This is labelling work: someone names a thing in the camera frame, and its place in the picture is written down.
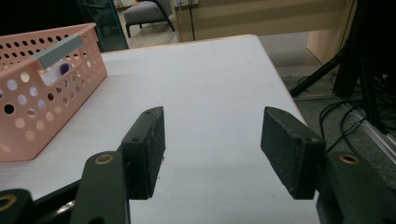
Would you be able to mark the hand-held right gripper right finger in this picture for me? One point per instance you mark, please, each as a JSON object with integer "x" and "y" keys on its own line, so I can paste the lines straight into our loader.
{"x": 288, "y": 149}

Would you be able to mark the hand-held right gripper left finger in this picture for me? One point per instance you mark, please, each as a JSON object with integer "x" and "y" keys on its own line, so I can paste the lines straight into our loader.
{"x": 144, "y": 152}

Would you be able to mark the pink perforated plastic basket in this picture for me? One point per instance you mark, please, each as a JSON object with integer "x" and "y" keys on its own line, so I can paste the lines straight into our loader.
{"x": 46, "y": 102}

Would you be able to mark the black tripod stand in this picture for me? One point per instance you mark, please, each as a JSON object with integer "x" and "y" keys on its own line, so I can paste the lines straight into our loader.
{"x": 348, "y": 56}

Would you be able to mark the purple item in basket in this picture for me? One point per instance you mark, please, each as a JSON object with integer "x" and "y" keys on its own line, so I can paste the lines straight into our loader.
{"x": 64, "y": 67}

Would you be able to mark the wooden cabinet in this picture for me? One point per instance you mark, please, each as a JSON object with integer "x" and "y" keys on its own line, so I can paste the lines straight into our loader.
{"x": 249, "y": 18}

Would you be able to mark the grey armchair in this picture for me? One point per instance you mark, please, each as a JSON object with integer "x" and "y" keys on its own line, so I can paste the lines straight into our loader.
{"x": 146, "y": 14}

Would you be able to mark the aluminium profile rail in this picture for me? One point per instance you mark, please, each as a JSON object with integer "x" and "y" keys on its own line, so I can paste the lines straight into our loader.
{"x": 375, "y": 132}

